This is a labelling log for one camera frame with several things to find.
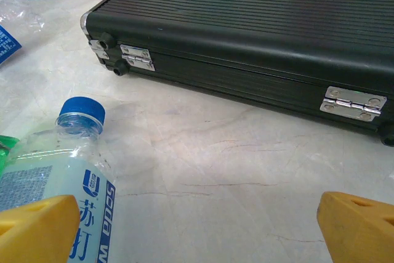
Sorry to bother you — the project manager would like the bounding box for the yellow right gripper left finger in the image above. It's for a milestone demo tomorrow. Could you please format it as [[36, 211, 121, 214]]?
[[0, 195, 81, 263]]

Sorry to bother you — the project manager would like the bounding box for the Pocari Sweat clear bottle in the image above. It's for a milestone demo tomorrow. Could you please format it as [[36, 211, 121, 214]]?
[[0, 0, 47, 70]]

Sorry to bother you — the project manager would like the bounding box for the black ridged aluminium case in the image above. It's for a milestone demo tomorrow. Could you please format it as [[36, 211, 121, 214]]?
[[80, 0, 394, 147]]

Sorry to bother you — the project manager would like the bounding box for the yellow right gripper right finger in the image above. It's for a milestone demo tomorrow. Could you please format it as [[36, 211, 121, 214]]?
[[316, 191, 394, 263]]

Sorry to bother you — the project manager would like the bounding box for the soda water bottle blue cap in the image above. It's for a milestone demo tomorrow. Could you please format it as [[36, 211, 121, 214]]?
[[0, 96, 117, 263]]

